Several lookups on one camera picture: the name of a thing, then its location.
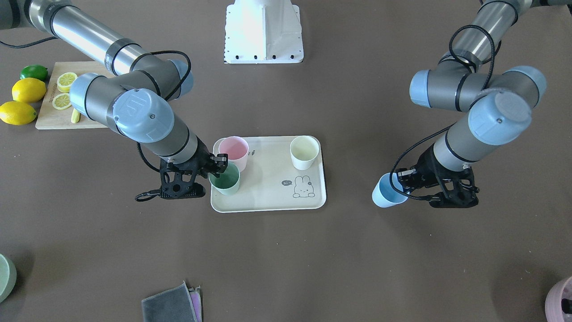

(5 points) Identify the whole yellow lemon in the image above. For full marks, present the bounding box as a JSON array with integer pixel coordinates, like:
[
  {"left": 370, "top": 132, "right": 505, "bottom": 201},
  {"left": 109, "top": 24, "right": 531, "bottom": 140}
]
[
  {"left": 0, "top": 101, "right": 37, "bottom": 126},
  {"left": 12, "top": 78, "right": 46, "bottom": 103}
]

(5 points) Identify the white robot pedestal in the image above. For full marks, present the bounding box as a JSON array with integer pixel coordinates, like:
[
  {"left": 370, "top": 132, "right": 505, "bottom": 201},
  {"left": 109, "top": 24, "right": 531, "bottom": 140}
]
[{"left": 223, "top": 0, "right": 304, "bottom": 64}]

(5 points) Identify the lemon half lower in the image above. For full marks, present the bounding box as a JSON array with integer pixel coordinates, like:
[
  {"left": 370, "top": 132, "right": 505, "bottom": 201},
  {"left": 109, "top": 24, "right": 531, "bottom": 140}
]
[{"left": 51, "top": 93, "right": 72, "bottom": 110}]

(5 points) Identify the light blue plastic cup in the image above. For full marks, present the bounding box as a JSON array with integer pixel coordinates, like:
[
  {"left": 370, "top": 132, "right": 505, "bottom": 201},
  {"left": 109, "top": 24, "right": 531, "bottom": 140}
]
[{"left": 371, "top": 173, "right": 408, "bottom": 208}]

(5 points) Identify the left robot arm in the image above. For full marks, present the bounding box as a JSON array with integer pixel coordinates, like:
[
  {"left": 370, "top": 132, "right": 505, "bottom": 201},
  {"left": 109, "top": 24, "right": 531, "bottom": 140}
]
[{"left": 388, "top": 0, "right": 571, "bottom": 208}]

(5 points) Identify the cream white plastic cup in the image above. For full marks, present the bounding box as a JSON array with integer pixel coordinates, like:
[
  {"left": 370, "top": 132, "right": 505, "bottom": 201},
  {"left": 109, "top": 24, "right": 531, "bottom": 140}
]
[{"left": 290, "top": 136, "right": 320, "bottom": 170}]

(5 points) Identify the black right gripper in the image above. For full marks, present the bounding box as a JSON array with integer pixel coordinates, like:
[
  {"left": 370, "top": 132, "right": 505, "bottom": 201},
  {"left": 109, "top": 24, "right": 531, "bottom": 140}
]
[{"left": 159, "top": 139, "right": 228, "bottom": 199}]

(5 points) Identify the lemon half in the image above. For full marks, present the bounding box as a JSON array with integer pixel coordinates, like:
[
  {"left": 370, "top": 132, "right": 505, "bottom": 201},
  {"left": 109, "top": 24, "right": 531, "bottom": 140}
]
[
  {"left": 51, "top": 93, "right": 72, "bottom": 110},
  {"left": 56, "top": 72, "right": 78, "bottom": 93}
]

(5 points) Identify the cream rabbit serving tray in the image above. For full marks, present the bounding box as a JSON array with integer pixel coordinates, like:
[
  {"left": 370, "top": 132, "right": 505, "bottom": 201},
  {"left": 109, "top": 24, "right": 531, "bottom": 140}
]
[{"left": 210, "top": 136, "right": 327, "bottom": 213}]

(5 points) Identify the green lime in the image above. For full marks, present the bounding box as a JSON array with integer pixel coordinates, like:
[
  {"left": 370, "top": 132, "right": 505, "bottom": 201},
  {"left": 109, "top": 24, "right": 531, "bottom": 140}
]
[{"left": 20, "top": 64, "right": 49, "bottom": 81}]

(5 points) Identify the green plastic bowl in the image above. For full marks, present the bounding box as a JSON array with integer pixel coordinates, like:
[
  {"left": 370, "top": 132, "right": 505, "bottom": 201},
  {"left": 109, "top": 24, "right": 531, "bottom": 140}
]
[{"left": 0, "top": 254, "right": 17, "bottom": 302}]

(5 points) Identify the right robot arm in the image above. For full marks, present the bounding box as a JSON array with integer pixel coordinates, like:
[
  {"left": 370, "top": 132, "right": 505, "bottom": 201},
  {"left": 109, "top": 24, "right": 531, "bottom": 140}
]
[{"left": 1, "top": 0, "right": 228, "bottom": 202}]

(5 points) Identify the wooden cutting board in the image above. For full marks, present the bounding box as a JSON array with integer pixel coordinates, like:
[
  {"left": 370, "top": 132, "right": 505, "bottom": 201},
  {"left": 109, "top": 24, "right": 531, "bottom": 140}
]
[{"left": 35, "top": 61, "right": 113, "bottom": 130}]

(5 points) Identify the pink plastic cup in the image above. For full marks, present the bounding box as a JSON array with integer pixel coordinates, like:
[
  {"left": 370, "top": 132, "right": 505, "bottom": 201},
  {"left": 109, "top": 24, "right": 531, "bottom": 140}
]
[{"left": 219, "top": 136, "right": 250, "bottom": 172}]

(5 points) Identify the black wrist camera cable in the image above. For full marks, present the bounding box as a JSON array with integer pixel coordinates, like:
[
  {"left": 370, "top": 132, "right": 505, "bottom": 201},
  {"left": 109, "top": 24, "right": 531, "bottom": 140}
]
[{"left": 135, "top": 51, "right": 193, "bottom": 203}]

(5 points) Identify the pink bowl with ice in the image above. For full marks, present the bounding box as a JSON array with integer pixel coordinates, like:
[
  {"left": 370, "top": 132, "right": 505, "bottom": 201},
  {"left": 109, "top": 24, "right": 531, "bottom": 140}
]
[{"left": 545, "top": 277, "right": 572, "bottom": 322}]

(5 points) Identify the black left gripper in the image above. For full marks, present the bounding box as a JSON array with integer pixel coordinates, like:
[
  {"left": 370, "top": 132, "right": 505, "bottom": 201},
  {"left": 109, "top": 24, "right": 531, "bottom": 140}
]
[{"left": 397, "top": 143, "right": 481, "bottom": 209}]

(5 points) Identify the lemon half upper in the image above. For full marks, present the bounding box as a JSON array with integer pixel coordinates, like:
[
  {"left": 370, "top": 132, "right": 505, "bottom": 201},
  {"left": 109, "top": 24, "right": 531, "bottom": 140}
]
[{"left": 56, "top": 72, "right": 78, "bottom": 93}]

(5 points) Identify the green plastic cup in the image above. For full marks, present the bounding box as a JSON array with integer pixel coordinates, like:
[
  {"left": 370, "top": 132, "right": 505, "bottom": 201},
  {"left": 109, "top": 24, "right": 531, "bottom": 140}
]
[{"left": 208, "top": 162, "right": 241, "bottom": 196}]

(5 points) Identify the yellow plastic knife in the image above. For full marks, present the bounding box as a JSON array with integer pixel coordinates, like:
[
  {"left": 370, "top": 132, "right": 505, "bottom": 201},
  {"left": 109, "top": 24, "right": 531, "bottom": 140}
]
[{"left": 70, "top": 109, "right": 81, "bottom": 124}]

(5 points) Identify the grey folded cloth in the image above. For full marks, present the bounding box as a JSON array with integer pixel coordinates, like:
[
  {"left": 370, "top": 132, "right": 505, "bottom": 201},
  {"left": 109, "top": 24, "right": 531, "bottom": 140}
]
[{"left": 141, "top": 282, "right": 203, "bottom": 322}]

